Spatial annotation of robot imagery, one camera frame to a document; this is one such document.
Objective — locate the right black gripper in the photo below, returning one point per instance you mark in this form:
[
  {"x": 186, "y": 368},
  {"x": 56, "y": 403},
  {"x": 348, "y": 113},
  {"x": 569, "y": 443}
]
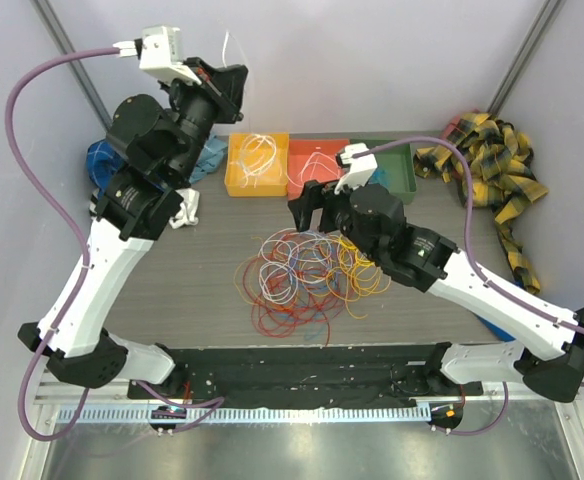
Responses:
[{"x": 315, "y": 194}]

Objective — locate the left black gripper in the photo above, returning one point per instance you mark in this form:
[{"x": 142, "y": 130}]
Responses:
[{"x": 222, "y": 88}]

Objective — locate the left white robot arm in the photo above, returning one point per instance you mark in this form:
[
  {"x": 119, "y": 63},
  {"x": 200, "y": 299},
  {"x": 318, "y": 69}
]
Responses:
[{"x": 160, "y": 147}]

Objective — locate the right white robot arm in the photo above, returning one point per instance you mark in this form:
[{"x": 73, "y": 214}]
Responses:
[{"x": 546, "y": 353}]

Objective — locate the orange plastic bin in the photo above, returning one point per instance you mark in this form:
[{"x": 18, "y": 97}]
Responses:
[{"x": 312, "y": 159}]

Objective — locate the yellow plastic bin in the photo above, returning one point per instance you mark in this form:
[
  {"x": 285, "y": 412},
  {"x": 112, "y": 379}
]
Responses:
[{"x": 257, "y": 165}]

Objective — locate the light blue cloth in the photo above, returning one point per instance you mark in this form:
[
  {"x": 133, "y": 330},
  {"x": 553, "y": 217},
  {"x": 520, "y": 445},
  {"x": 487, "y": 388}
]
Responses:
[{"x": 213, "y": 153}]

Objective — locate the green plastic bin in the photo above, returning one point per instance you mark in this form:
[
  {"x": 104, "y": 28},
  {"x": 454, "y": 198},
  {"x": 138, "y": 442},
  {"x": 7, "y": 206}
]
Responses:
[{"x": 395, "y": 172}]

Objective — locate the blue plaid shirt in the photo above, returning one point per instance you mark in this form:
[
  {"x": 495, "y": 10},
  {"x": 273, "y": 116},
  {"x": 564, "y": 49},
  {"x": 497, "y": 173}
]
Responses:
[{"x": 102, "y": 163}]

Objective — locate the pink cloth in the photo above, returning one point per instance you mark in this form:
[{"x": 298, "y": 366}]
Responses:
[{"x": 461, "y": 126}]

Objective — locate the yellow plaid shirt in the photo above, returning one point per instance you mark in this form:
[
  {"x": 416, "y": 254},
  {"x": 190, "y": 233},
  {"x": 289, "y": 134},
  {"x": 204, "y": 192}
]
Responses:
[{"x": 500, "y": 158}]

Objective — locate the black white striped cloth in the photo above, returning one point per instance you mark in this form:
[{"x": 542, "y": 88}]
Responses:
[{"x": 184, "y": 210}]

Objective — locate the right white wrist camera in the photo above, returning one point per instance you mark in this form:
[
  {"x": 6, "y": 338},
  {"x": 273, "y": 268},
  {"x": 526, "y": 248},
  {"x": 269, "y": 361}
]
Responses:
[{"x": 357, "y": 164}]

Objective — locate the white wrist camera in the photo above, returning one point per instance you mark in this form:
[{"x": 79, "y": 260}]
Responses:
[
  {"x": 357, "y": 164},
  {"x": 159, "y": 53}
]

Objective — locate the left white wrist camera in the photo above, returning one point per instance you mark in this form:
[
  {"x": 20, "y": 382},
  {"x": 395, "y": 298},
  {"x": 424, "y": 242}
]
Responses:
[{"x": 159, "y": 53}]

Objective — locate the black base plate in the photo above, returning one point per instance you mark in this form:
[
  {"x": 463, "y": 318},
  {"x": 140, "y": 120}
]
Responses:
[{"x": 309, "y": 377}]

